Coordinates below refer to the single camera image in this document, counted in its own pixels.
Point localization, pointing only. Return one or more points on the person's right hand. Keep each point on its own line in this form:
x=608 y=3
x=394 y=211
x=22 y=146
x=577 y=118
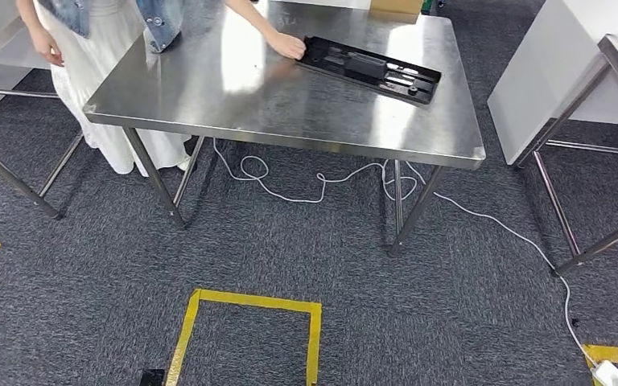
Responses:
x=46 y=48

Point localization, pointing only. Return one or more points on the black robot left foot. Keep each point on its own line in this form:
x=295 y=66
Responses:
x=152 y=378

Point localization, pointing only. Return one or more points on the brown cardboard box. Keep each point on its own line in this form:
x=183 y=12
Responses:
x=394 y=5

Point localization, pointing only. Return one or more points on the person's left hand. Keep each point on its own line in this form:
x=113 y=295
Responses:
x=287 y=47

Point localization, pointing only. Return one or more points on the steel workbench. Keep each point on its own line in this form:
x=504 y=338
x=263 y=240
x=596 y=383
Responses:
x=287 y=106

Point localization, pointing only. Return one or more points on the white power strip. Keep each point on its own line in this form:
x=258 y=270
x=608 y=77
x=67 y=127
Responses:
x=610 y=374

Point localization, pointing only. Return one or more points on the person's left forearm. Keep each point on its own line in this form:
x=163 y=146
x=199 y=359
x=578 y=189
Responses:
x=250 y=18

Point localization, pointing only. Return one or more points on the black plastic frame part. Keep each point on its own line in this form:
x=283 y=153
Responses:
x=365 y=66

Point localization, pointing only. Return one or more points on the green plastic crate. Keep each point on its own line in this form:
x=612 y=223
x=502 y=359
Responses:
x=426 y=6

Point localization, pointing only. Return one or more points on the person's right forearm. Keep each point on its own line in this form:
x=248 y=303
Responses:
x=26 y=13

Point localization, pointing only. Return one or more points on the person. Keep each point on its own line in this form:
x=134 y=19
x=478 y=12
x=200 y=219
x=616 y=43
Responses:
x=106 y=106

